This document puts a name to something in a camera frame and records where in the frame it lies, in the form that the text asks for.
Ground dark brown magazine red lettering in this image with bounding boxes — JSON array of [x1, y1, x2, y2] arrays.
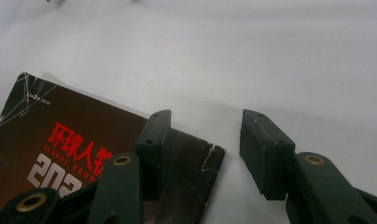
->
[[0, 72, 227, 224]]

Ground white table cover sheet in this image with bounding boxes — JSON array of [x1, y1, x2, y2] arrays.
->
[[0, 0, 377, 224]]

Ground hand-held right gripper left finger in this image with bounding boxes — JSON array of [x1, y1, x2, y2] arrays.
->
[[87, 108, 173, 224]]

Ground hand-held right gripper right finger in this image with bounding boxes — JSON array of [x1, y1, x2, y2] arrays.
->
[[239, 109, 377, 224]]

